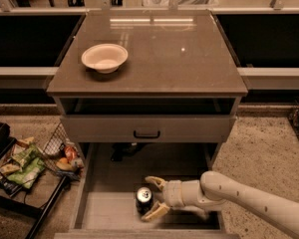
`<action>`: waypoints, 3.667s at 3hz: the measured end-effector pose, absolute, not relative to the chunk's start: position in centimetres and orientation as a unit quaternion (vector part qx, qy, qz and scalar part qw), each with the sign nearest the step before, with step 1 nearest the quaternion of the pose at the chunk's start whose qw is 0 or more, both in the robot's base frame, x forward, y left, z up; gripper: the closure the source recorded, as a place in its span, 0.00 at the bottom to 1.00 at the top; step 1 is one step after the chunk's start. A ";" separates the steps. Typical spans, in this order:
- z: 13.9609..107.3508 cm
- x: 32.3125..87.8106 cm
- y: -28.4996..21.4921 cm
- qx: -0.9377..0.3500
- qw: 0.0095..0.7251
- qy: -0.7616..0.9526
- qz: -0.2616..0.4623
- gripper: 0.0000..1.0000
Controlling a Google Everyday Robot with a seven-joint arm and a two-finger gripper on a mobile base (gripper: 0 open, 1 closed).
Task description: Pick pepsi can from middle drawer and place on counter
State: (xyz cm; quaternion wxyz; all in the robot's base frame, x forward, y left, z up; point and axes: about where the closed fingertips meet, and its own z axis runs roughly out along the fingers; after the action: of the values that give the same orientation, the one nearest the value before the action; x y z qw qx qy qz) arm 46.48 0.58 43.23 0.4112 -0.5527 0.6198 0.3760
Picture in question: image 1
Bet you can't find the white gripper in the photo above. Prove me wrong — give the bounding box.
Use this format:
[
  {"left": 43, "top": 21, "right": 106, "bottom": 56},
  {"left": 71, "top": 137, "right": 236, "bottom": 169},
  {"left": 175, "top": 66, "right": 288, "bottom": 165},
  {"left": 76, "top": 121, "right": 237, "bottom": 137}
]
[{"left": 142, "top": 176, "right": 203, "bottom": 222}]

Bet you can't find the pepsi can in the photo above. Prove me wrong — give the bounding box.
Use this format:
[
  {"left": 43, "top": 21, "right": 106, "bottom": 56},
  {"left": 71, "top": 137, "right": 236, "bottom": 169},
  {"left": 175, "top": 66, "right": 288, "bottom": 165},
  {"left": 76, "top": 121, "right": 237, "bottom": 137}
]
[{"left": 136, "top": 187, "right": 153, "bottom": 214}]

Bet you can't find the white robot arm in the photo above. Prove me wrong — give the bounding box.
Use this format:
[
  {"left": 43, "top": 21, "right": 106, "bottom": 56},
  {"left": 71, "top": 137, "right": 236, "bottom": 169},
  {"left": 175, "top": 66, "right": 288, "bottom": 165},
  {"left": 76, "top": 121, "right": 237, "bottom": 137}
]
[{"left": 142, "top": 171, "right": 299, "bottom": 239}]

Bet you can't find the open middle drawer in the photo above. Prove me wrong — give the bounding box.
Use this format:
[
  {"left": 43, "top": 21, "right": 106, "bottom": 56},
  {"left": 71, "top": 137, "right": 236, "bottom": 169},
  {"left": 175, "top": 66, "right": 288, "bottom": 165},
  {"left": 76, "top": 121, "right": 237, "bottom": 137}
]
[{"left": 55, "top": 143, "right": 240, "bottom": 239}]

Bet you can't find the closed top drawer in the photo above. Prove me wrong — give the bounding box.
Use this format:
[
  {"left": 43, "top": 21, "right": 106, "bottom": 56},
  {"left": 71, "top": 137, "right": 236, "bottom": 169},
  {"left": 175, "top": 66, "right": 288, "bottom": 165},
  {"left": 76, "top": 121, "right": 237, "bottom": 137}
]
[{"left": 61, "top": 115, "right": 236, "bottom": 142}]

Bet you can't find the grey drawer cabinet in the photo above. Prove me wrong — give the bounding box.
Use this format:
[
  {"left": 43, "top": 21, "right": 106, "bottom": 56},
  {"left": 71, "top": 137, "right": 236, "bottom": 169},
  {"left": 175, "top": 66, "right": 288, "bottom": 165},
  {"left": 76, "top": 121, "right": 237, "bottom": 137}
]
[{"left": 45, "top": 9, "right": 249, "bottom": 239}]

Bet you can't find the green chip bag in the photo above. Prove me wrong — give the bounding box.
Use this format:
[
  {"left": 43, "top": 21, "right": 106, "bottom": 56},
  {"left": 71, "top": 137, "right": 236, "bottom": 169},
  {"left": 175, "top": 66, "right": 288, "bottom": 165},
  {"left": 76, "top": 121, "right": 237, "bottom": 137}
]
[{"left": 7, "top": 144, "right": 45, "bottom": 189}]

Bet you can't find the white paper bowl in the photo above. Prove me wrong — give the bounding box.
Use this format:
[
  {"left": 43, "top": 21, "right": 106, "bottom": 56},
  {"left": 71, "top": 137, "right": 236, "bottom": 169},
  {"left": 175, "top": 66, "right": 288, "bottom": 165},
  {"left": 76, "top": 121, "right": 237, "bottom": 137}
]
[{"left": 81, "top": 44, "right": 129, "bottom": 74}]

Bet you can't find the black drawer handle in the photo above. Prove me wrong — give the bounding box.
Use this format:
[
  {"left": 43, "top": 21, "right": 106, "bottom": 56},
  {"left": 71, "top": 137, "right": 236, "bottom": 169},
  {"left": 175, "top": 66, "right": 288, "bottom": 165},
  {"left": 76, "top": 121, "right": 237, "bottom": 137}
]
[{"left": 134, "top": 130, "right": 160, "bottom": 139}]

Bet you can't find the wire basket with snacks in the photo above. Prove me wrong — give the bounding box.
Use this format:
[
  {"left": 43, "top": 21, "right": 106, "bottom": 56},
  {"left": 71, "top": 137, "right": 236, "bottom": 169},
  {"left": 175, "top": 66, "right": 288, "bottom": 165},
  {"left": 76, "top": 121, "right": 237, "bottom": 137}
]
[{"left": 43, "top": 123, "right": 85, "bottom": 181}]

